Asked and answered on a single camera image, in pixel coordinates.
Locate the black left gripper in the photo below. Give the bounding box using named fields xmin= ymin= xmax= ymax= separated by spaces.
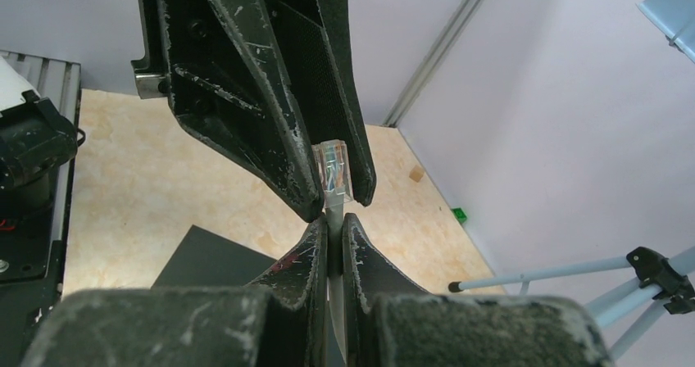
xmin=131 ymin=0 xmax=324 ymax=222

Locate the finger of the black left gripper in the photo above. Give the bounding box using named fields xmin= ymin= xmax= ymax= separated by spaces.
xmin=265 ymin=0 xmax=377 ymax=206

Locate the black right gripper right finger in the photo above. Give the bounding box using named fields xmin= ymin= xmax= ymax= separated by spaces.
xmin=342 ymin=213 xmax=613 ymax=366

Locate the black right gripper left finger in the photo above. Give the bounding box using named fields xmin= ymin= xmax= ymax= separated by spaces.
xmin=22 ymin=216 xmax=328 ymax=366

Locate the black mat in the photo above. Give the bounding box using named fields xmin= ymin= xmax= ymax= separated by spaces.
xmin=152 ymin=225 xmax=275 ymax=288

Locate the grey cable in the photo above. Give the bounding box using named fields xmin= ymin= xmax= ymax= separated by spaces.
xmin=311 ymin=139 xmax=355 ymax=363

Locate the small green block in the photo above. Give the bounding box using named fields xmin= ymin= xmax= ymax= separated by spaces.
xmin=451 ymin=207 xmax=468 ymax=224

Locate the small wooden cube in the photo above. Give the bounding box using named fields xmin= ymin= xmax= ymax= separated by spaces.
xmin=409 ymin=165 xmax=425 ymax=183

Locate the light blue tripod stand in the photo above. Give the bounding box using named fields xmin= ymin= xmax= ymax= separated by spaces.
xmin=449 ymin=0 xmax=694 ymax=366

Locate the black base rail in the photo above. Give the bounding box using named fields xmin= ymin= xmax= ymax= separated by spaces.
xmin=1 ymin=51 xmax=85 ymax=366

